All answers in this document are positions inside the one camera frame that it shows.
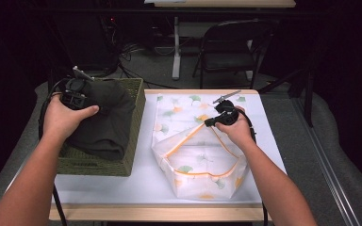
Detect white desk leg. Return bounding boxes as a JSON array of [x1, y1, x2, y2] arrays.
[[171, 16, 183, 81]]

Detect green woven basket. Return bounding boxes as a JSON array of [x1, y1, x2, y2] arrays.
[[56, 77, 147, 177]]

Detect bundle of floor cables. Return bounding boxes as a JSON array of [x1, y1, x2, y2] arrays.
[[105, 15, 178, 90]]

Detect white board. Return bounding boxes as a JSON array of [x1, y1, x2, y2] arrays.
[[52, 92, 288, 205]]

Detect dark green cloth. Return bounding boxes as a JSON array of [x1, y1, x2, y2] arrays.
[[64, 78, 137, 162]]

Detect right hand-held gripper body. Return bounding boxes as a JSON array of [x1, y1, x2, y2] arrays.
[[212, 89, 242, 127]]

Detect black folding chair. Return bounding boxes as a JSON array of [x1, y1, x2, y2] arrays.
[[191, 19, 274, 90]]

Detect person's left hand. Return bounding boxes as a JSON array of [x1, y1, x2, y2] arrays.
[[42, 93, 101, 143]]

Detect person's right hand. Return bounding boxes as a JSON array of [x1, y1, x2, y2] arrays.
[[214, 105, 256, 153]]

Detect leaf print zipper bag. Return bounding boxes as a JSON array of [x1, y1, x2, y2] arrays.
[[150, 92, 253, 202]]

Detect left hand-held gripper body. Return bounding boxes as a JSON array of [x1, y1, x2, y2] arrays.
[[59, 65, 95, 111]]

